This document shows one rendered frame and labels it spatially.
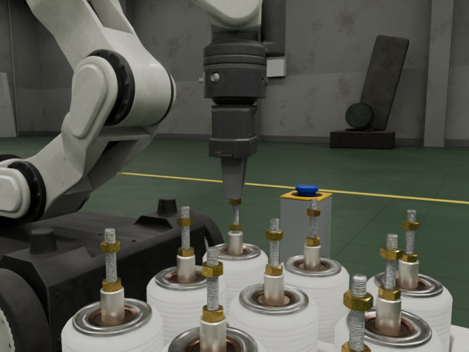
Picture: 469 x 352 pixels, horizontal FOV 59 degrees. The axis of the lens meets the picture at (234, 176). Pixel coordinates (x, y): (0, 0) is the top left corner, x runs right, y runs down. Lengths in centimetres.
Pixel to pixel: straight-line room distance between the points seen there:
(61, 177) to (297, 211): 51
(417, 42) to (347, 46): 119
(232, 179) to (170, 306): 19
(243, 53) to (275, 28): 6
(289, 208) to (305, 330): 31
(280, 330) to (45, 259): 47
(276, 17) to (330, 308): 38
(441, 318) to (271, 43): 39
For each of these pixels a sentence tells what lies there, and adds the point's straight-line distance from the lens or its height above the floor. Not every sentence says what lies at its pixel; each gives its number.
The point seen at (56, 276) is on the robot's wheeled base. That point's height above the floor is 18.
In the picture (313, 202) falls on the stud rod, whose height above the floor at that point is 34.
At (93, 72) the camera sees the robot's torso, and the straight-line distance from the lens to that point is 80.
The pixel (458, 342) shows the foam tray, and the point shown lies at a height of 18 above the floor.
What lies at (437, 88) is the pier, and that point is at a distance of 763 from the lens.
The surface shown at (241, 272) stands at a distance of 58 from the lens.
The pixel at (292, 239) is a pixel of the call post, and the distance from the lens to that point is 73.
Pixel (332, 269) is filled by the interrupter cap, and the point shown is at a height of 25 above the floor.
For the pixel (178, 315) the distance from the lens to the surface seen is 50.
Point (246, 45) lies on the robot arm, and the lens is 56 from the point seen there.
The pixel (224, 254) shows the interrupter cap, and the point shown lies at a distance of 60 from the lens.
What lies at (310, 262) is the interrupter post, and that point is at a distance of 56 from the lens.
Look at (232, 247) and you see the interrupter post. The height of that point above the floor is 26.
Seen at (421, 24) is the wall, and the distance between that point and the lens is 805.
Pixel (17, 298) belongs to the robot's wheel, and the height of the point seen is 17.
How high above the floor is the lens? 44
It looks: 8 degrees down
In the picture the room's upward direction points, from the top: straight up
